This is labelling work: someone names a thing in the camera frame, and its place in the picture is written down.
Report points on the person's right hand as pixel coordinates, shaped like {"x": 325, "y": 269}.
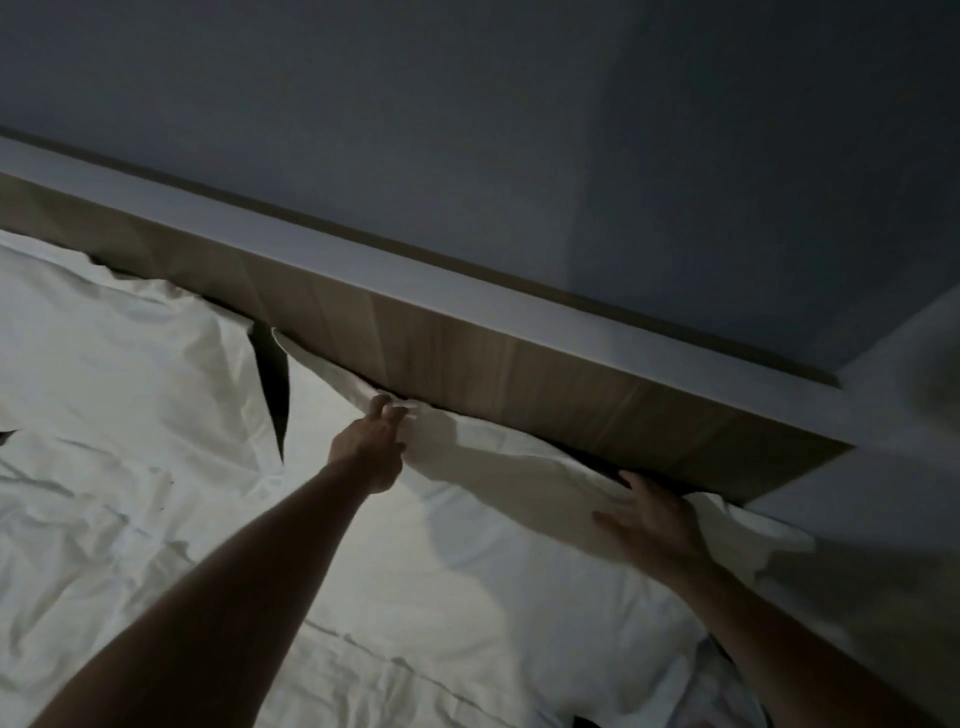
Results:
{"x": 660, "y": 529}

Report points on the person's left hand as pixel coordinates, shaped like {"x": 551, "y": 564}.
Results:
{"x": 371, "y": 450}

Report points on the white pillow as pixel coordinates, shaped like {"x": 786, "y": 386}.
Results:
{"x": 487, "y": 540}
{"x": 112, "y": 352}

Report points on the white neighbouring bed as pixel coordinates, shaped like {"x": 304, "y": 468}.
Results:
{"x": 112, "y": 562}

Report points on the person's left forearm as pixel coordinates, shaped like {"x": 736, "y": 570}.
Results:
{"x": 210, "y": 607}

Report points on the person's right forearm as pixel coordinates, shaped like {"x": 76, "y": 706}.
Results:
{"x": 802, "y": 660}

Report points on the wooden headboard with ledge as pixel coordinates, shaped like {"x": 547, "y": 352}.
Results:
{"x": 450, "y": 345}

